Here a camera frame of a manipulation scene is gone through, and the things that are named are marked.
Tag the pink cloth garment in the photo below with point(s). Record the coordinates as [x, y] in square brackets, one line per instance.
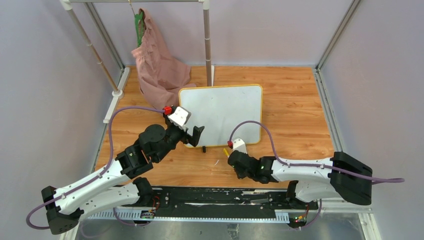
[160, 75]

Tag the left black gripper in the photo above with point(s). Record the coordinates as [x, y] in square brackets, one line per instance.
[193, 139]

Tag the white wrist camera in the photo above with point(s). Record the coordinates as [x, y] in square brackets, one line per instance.
[239, 145]
[180, 117]

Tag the aluminium frame post right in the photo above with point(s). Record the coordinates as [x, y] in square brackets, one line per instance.
[323, 92]

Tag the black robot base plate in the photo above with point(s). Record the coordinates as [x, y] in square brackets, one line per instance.
[215, 205]

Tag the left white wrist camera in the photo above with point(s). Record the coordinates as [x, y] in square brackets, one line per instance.
[180, 117]

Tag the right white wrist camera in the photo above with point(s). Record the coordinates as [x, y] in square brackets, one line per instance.
[239, 145]

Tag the aluminium frame post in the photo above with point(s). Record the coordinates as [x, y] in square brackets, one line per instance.
[97, 20]
[323, 92]

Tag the white marker pen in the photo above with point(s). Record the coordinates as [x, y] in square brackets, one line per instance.
[225, 151]

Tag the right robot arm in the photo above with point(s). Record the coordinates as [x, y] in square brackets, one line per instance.
[332, 177]

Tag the yellow framed whiteboard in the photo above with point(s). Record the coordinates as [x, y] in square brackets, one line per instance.
[225, 112]

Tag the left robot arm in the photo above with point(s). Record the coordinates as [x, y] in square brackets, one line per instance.
[119, 183]

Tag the aluminium frame post left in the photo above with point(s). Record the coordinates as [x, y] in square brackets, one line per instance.
[97, 20]

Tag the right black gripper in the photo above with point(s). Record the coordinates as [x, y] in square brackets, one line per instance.
[239, 174]

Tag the white clothes rack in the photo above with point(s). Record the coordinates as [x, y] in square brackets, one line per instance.
[118, 88]

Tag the green clothes hanger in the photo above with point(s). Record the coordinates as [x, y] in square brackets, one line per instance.
[139, 23]

